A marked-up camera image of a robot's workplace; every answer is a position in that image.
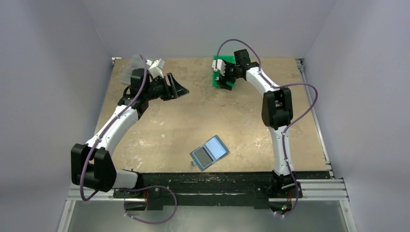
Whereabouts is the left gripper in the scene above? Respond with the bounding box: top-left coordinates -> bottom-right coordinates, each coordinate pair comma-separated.
144,73 -> 188,102

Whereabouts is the green plastic bin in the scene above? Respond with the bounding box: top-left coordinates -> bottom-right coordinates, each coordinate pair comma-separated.
212,55 -> 237,88

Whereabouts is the blue card holder wallet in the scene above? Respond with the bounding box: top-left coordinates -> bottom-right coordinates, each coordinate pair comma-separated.
190,135 -> 229,171

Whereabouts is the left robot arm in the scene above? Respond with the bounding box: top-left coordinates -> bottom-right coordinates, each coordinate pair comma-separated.
71,68 -> 189,198

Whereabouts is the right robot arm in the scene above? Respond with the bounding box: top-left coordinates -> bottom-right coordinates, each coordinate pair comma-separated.
212,49 -> 301,197

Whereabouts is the clear plastic organizer box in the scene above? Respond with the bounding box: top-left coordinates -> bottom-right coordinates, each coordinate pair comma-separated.
119,55 -> 147,86

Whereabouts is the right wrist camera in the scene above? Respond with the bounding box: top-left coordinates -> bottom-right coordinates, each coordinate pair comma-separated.
212,59 -> 226,73

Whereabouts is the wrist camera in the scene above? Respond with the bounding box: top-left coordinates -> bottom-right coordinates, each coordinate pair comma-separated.
212,59 -> 226,73
146,58 -> 165,78

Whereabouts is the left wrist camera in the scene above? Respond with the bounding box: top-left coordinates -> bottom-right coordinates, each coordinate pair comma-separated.
146,58 -> 165,78

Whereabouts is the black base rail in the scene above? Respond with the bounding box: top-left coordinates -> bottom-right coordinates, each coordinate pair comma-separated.
114,172 -> 303,213

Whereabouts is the aluminium frame rail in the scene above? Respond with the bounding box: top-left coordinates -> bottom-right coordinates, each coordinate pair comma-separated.
65,160 -> 350,202

